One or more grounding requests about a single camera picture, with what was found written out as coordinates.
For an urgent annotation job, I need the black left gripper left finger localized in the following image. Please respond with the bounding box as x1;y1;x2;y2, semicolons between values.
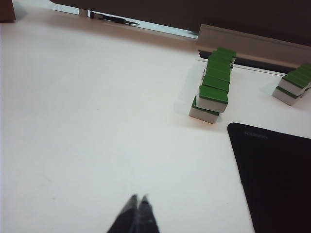
106;194;139;233

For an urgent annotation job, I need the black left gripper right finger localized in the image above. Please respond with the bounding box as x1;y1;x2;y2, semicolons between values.
132;194;160;233

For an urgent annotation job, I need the black mouse mat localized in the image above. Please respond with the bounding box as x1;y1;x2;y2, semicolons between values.
227;122;311;233

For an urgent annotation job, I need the black screwdriver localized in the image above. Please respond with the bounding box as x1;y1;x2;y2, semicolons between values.
89;10;140;26

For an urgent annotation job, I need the beige desk divider panel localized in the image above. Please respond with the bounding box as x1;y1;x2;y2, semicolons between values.
48;0;311;48

